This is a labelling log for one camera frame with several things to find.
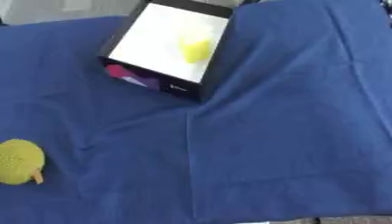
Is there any black box with white inside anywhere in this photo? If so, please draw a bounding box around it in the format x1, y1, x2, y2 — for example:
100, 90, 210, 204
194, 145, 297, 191
96, 0, 236, 102

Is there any yellow block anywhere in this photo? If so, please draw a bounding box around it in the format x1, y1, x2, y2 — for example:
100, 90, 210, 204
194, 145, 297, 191
178, 35, 214, 64

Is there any yellow spiky toy durian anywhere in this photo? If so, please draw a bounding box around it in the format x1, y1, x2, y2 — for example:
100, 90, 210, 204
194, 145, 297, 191
0, 138, 48, 186

